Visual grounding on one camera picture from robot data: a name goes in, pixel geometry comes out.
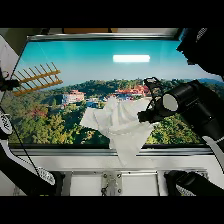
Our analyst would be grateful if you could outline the black cable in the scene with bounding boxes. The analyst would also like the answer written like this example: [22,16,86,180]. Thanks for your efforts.
[0,105,38,172]

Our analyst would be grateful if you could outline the white long-sleeved shirt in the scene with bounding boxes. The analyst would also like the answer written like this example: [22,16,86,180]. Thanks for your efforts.
[79,96,156,168]

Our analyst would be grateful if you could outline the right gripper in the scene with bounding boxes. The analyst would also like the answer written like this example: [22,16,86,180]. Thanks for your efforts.
[136,98,168,125]

